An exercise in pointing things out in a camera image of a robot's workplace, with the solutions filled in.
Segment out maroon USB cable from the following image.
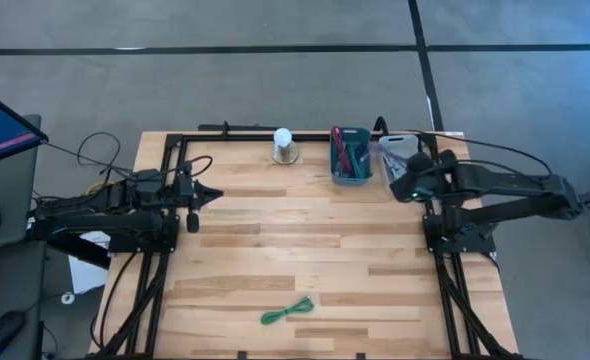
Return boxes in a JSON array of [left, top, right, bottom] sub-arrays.
[[330, 127, 354, 176]]

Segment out computer monitor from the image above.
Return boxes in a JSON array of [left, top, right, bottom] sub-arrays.
[[0, 83, 50, 170]]

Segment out green USB cable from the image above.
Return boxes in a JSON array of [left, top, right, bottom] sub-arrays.
[[260, 296, 315, 326]]

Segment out grey desk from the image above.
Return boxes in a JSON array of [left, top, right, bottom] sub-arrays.
[[0, 113, 49, 360]]

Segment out white paper sheet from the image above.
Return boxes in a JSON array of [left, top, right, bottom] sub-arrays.
[[67, 229, 111, 295]]

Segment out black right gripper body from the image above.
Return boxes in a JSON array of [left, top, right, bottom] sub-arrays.
[[388, 152, 439, 204]]

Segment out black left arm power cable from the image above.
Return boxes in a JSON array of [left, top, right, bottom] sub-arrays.
[[89, 252, 139, 351]]

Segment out black aluminium table frame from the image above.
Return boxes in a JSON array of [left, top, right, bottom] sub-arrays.
[[87, 116, 524, 360]]

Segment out black computer mouse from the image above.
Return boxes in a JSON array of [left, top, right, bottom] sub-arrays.
[[0, 309, 26, 360]]

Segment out grey plastic bin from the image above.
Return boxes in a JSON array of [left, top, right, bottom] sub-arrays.
[[377, 133, 421, 184]]

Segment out teal USB cable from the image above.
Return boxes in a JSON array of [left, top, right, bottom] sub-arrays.
[[347, 143, 371, 179]]

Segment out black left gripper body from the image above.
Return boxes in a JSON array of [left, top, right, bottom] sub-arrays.
[[173, 160, 198, 214]]

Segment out thin black floor cable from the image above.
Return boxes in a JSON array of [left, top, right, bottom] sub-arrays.
[[44, 131, 134, 176]]

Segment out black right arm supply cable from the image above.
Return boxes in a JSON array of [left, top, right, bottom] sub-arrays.
[[404, 128, 555, 177]]

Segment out black diagonal bar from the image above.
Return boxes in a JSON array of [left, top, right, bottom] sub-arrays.
[[27, 214, 112, 271]]

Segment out teal plastic bin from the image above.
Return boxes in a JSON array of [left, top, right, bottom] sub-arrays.
[[329, 126, 375, 188]]

